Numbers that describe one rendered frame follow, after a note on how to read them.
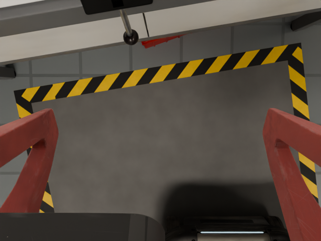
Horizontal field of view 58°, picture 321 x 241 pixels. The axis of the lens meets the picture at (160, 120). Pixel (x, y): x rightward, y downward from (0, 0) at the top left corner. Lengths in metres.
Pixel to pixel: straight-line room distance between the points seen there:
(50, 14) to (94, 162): 0.95
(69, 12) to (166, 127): 0.89
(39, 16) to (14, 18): 0.02
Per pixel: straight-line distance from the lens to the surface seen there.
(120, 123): 1.19
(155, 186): 1.24
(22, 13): 0.34
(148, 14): 0.56
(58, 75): 1.24
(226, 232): 1.10
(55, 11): 0.33
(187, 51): 1.18
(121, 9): 0.22
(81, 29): 0.60
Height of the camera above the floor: 1.17
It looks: 84 degrees down
